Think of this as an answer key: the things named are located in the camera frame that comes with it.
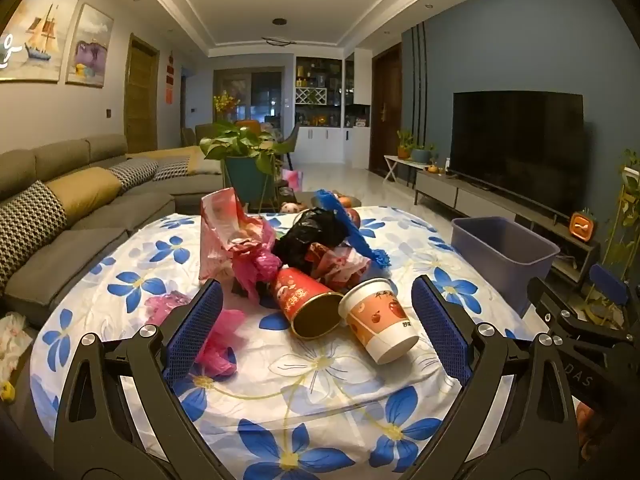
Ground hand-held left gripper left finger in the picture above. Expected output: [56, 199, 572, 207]
[52, 279, 226, 480]

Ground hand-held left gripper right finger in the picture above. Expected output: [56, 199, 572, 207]
[411, 276, 593, 480]

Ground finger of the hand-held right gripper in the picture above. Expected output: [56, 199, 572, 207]
[529, 276, 626, 343]
[590, 264, 640, 331]

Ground pink plastic bag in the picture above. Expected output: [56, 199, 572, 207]
[149, 291, 246, 377]
[227, 249, 283, 306]

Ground white orange paper cup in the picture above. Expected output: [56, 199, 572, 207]
[338, 278, 420, 365]

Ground grey plastic bin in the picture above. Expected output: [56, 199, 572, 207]
[451, 216, 561, 318]

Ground red white plastic bag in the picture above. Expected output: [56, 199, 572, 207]
[199, 187, 277, 282]

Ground red paper cup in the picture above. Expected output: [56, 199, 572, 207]
[272, 266, 342, 341]

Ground red patterned wrapper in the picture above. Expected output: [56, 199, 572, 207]
[304, 242, 373, 292]

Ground blue plastic bag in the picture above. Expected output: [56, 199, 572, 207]
[312, 190, 393, 268]

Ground black plastic bag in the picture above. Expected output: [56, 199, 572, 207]
[272, 208, 351, 281]

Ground orange clock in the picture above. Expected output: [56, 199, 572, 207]
[570, 210, 597, 242]

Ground gold plant stand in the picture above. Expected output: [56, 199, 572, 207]
[595, 175, 640, 327]

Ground blue floral white blanket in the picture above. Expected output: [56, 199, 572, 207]
[30, 210, 566, 480]

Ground grey sofa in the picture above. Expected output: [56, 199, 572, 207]
[0, 132, 224, 332]

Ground grey tv cabinet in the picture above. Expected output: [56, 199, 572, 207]
[414, 169, 601, 282]

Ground orange fruit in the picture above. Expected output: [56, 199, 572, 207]
[336, 196, 362, 228]

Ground black television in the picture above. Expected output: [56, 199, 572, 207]
[448, 91, 585, 217]

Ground grey patterned cushion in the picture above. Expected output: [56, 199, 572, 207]
[151, 155, 192, 182]
[107, 158, 159, 194]

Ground pothos in teal planter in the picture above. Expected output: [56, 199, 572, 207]
[200, 122, 292, 212]

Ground white folding side table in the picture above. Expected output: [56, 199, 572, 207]
[383, 155, 431, 182]

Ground yellow cushion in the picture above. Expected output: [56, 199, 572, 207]
[47, 166, 124, 222]

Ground yellow sofa throw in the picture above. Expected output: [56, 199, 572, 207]
[125, 146, 224, 177]

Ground houndstooth cushion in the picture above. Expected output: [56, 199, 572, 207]
[0, 180, 69, 292]

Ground grey dining chair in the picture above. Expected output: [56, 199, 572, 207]
[274, 124, 301, 171]

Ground dark wooden door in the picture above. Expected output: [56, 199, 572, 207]
[369, 42, 404, 172]

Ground yellow flower bouquet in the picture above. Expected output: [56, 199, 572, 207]
[213, 91, 241, 122]

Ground white display cabinet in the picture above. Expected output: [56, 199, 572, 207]
[293, 49, 374, 170]

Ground light wooden door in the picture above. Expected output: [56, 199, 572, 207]
[123, 33, 161, 154]

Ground red hanging decoration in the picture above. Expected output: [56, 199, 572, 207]
[164, 51, 176, 106]

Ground purple abstract painting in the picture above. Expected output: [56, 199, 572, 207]
[65, 4, 115, 87]

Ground ship painting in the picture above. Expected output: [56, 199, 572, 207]
[0, 0, 79, 84]

